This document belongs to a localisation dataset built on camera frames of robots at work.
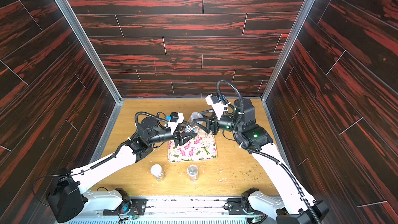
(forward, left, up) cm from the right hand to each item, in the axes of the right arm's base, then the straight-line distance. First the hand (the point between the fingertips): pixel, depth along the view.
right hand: (200, 115), depth 63 cm
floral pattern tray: (+3, 0, -36) cm, 36 cm away
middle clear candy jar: (-13, +4, -31) cm, 34 cm away
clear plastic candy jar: (-3, +4, -5) cm, 7 cm away
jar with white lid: (-15, +21, -26) cm, 37 cm away
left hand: (-4, +2, -6) cm, 8 cm away
